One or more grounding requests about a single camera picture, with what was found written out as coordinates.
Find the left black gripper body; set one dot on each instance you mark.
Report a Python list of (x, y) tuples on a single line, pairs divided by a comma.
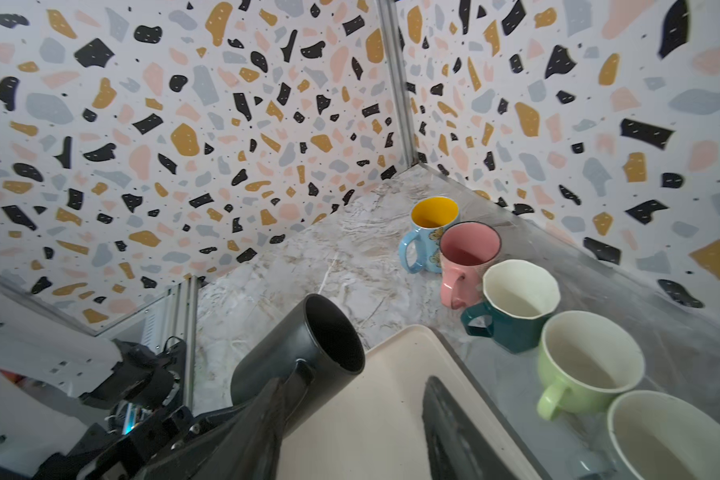
[(168, 445)]

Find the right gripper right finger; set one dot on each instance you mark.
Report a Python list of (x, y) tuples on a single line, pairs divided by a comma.
[(455, 447)]

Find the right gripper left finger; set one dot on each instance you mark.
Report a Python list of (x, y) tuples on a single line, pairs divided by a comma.
[(236, 443)]

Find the black mug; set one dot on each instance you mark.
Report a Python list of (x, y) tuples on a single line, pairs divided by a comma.
[(315, 332)]

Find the light green mug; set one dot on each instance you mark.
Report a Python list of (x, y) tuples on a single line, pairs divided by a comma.
[(585, 361)]

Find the dark green mug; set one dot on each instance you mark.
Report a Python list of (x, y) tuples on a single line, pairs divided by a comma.
[(518, 298)]

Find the grey mug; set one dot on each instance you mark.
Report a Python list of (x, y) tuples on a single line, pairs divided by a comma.
[(651, 435)]

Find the pink patterned mug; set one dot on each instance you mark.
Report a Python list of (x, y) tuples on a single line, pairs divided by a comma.
[(467, 250)]

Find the light blue yellow-inside mug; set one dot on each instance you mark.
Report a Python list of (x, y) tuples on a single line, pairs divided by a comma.
[(419, 249)]

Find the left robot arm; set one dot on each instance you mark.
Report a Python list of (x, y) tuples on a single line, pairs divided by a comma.
[(99, 372)]

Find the cream plastic tray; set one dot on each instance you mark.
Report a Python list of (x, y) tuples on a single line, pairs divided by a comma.
[(373, 428)]

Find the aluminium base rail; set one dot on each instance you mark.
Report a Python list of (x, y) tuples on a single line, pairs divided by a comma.
[(160, 321)]

